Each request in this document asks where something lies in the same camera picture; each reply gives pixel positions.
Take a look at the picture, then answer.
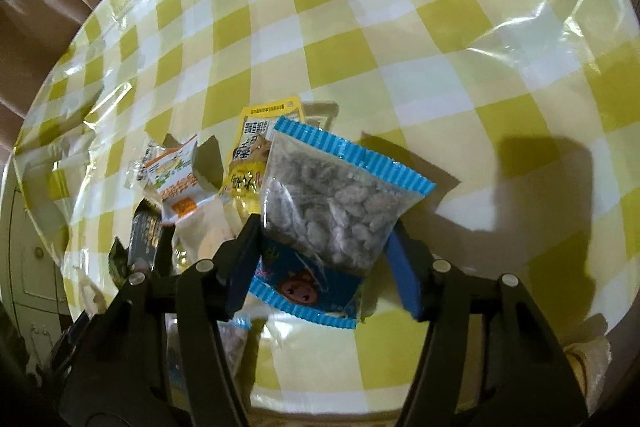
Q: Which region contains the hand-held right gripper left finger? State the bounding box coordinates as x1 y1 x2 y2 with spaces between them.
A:
60 213 265 427

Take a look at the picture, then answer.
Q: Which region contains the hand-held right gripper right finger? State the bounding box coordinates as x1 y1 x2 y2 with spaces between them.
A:
386 229 588 427

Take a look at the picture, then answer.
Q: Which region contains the yellow tofu snack packet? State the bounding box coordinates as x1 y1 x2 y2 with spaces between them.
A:
227 97 306 218

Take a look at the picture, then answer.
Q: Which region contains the blue clear peanut packet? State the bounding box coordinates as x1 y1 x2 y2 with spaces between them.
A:
248 116 436 330

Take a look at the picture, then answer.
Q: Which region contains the white orange snack packet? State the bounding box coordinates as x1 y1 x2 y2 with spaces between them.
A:
127 134 221 228

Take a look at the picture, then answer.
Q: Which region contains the small black snack packet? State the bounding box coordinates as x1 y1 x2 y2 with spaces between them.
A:
127 202 166 278

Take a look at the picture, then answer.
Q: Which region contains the green pea snack packet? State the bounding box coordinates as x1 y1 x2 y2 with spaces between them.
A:
109 237 132 290

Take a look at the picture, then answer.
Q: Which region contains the white cabinet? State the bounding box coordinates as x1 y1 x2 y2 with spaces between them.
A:
0 177 76 358

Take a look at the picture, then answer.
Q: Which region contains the yellow checkered tablecloth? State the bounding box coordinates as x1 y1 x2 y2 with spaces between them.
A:
10 0 636 427

